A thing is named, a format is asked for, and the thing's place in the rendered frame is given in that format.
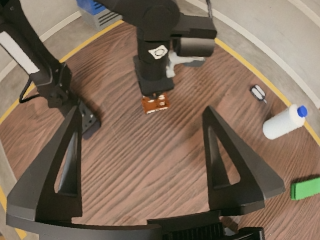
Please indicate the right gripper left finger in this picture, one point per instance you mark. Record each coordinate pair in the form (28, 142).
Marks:
(33, 196)

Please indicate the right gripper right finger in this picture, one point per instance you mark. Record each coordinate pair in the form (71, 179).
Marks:
(258, 181)

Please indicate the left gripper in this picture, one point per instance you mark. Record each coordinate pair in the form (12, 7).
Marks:
(158, 77)

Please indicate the green rectangular block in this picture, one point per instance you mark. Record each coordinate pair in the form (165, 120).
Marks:
(303, 190)

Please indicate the orange number cube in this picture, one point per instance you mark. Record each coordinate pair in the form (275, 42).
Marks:
(148, 100)
(162, 100)

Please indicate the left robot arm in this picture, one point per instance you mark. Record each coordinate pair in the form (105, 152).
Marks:
(195, 37)

